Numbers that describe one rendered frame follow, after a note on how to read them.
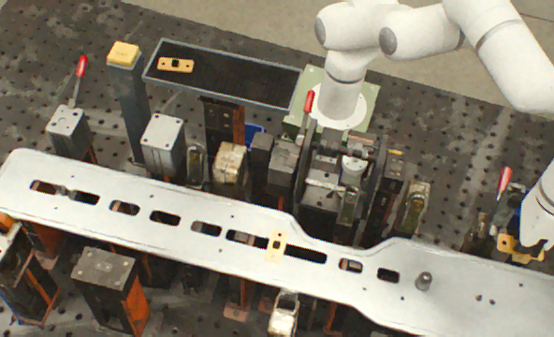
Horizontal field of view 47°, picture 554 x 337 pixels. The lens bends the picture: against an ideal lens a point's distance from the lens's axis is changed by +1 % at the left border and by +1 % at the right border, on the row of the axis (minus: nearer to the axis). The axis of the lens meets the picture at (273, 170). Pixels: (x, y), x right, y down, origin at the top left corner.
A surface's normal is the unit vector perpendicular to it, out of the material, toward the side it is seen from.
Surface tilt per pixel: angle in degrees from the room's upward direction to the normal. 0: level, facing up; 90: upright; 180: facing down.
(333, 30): 70
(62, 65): 0
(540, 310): 0
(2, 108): 0
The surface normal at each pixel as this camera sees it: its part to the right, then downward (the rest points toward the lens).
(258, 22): 0.04, -0.56
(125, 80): -0.26, 0.80
